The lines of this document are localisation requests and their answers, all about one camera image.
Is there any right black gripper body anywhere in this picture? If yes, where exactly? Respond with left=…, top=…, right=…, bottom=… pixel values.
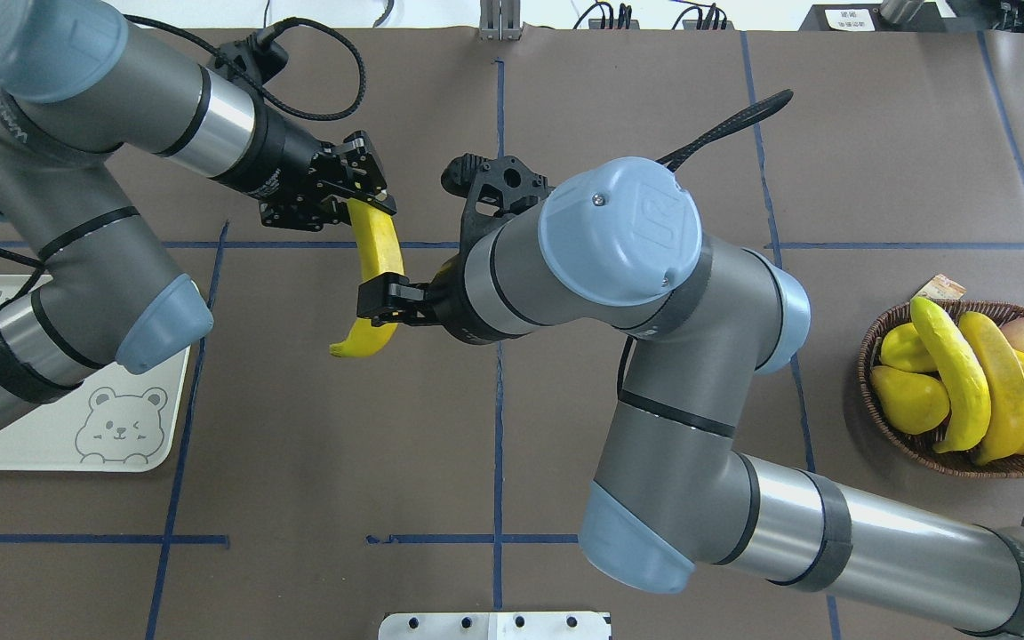
left=426, top=253, right=500, bottom=344

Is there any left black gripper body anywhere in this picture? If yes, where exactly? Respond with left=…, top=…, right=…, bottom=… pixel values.
left=212, top=108, right=344, bottom=205

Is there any yellow banana with dark tip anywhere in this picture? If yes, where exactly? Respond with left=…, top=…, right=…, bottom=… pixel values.
left=329, top=199, right=404, bottom=359

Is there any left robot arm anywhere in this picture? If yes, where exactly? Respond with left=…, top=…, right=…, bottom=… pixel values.
left=0, top=1, right=397, bottom=430

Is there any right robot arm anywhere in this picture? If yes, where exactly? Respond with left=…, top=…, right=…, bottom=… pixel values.
left=357, top=154, right=1024, bottom=639

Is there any brown wicker basket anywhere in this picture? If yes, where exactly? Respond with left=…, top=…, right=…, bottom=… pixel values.
left=857, top=300, right=1024, bottom=478

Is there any white bear print tray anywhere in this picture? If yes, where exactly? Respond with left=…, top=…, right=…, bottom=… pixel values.
left=0, top=275, right=202, bottom=471

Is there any yellow pear upper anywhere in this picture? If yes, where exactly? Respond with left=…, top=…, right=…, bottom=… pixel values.
left=879, top=323, right=938, bottom=373

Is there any yellow pear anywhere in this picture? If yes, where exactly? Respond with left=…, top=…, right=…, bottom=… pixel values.
left=879, top=323, right=938, bottom=373
left=869, top=365, right=951, bottom=435

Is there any black labelled box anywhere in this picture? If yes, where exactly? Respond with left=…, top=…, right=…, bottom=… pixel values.
left=799, top=3, right=954, bottom=33

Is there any yellow pear lower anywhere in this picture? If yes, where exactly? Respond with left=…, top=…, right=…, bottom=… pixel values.
left=869, top=365, right=951, bottom=435

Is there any small paper tag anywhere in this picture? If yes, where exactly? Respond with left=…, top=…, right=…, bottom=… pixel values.
left=913, top=273, right=967, bottom=300

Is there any bright yellow banana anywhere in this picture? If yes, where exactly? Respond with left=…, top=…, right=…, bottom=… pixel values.
left=909, top=296, right=992, bottom=453

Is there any dull yellow banana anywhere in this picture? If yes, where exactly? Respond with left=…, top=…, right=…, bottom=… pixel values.
left=958, top=311, right=1024, bottom=466

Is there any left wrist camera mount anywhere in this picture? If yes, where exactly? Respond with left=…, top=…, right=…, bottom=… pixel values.
left=210, top=28, right=289, bottom=91

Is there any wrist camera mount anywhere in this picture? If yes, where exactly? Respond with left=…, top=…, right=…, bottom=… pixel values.
left=440, top=153, right=554, bottom=258
left=210, top=28, right=289, bottom=91

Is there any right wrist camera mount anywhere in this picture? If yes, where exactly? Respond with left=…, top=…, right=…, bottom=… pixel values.
left=440, top=153, right=554, bottom=258

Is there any aluminium profile post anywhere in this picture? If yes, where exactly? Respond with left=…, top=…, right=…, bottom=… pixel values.
left=478, top=0, right=523, bottom=42

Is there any white metal base plate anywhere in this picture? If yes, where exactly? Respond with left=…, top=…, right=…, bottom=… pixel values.
left=378, top=611, right=613, bottom=639

